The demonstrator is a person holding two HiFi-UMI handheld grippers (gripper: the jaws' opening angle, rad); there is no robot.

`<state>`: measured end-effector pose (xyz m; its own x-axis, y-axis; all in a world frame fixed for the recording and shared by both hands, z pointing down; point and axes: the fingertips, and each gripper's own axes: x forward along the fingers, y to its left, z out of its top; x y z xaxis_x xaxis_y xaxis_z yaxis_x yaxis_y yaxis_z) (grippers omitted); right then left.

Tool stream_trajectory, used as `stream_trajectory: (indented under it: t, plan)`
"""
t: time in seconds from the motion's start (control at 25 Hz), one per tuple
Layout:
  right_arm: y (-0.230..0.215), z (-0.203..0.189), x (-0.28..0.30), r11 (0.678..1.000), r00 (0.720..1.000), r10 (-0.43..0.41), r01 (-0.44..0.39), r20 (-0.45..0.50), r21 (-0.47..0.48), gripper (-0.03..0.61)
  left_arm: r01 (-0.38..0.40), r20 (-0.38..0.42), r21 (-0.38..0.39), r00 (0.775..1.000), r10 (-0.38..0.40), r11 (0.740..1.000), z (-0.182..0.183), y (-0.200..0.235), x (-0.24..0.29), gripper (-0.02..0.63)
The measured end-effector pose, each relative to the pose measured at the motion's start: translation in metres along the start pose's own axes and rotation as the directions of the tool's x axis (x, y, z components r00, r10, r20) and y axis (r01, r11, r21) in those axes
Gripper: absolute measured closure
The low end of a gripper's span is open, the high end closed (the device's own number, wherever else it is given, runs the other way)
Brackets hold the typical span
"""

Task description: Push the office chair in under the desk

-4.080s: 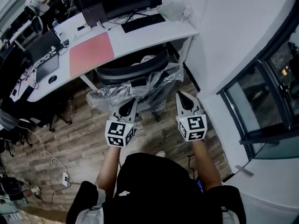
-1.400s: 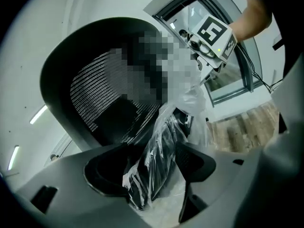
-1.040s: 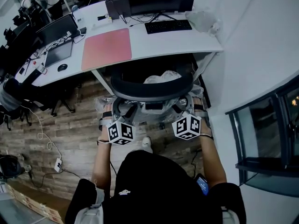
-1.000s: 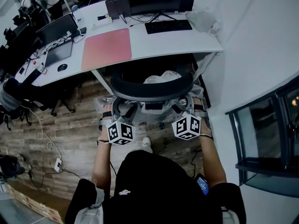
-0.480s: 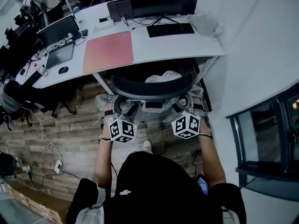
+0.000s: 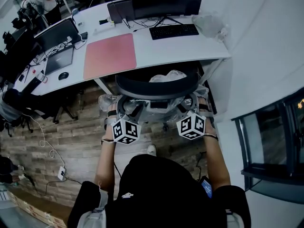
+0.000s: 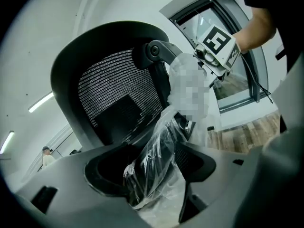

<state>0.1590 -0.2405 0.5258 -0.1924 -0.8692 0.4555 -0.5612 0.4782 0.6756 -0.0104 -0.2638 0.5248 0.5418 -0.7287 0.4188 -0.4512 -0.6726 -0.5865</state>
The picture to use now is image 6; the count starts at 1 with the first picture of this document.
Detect black plastic-wrapped office chair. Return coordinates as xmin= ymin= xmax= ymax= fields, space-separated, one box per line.
xmin=98 ymin=66 xmax=210 ymax=132

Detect pink desk mat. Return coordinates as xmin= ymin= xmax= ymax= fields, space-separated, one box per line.
xmin=83 ymin=33 xmax=138 ymax=80

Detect clear plastic bag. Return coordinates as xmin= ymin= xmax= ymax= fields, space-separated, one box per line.
xmin=191 ymin=10 xmax=230 ymax=41

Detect person's right hand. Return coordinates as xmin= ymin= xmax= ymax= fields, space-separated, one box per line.
xmin=198 ymin=96 xmax=218 ymax=135

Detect grey flat laptop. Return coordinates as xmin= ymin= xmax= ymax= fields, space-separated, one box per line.
xmin=44 ymin=47 xmax=74 ymax=76

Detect person's torso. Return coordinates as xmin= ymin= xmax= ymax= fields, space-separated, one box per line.
xmin=67 ymin=153 xmax=252 ymax=228

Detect person's right forearm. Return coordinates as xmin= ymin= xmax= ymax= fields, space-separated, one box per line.
xmin=203 ymin=134 xmax=231 ymax=192

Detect grey cloth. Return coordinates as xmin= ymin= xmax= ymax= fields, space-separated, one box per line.
xmin=0 ymin=98 xmax=23 ymax=123

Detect black floor cable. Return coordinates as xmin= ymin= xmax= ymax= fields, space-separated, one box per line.
xmin=45 ymin=172 xmax=83 ymax=196

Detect white power strip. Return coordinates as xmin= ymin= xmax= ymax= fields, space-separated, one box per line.
xmin=57 ymin=166 xmax=67 ymax=181

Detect thin black cable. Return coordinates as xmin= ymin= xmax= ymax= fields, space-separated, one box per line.
xmin=196 ymin=151 xmax=207 ymax=181

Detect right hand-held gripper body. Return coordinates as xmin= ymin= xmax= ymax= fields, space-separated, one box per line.
xmin=176 ymin=109 xmax=207 ymax=141

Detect cardboard box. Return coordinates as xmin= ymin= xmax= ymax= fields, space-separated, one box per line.
xmin=7 ymin=189 xmax=67 ymax=228

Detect clear bottle with red label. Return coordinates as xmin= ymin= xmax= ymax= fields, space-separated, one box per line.
xmin=35 ymin=72 xmax=49 ymax=84

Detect person's right wrist bracelet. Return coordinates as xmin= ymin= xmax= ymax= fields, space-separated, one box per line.
xmin=203 ymin=132 xmax=219 ymax=141

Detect white desk leg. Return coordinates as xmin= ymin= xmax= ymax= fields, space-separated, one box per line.
xmin=94 ymin=77 xmax=112 ymax=95

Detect dark upright laptop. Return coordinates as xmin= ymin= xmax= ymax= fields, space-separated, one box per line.
xmin=106 ymin=0 xmax=136 ymax=25

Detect white floor cable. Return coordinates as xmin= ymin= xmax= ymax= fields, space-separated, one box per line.
xmin=22 ymin=114 xmax=66 ymax=168

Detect black chair with draped jacket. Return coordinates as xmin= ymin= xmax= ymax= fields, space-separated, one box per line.
xmin=0 ymin=88 xmax=79 ymax=137

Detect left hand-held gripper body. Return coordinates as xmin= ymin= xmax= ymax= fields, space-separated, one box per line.
xmin=110 ymin=113 xmax=143 ymax=146

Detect black phone with blue screen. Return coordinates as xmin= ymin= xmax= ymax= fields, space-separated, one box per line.
xmin=199 ymin=176 xmax=213 ymax=199

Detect dark-framed glass door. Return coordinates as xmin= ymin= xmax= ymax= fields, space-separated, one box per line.
xmin=231 ymin=93 xmax=304 ymax=205

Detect person's left hand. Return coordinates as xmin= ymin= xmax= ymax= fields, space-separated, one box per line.
xmin=104 ymin=102 xmax=118 ymax=131

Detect small black monitor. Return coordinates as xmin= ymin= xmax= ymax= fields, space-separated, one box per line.
xmin=34 ymin=18 xmax=80 ymax=53

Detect person's left forearm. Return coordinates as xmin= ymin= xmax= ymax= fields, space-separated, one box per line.
xmin=94 ymin=139 xmax=117 ymax=200

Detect black keyboard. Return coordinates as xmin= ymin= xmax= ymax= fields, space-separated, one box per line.
xmin=149 ymin=24 xmax=200 ymax=41

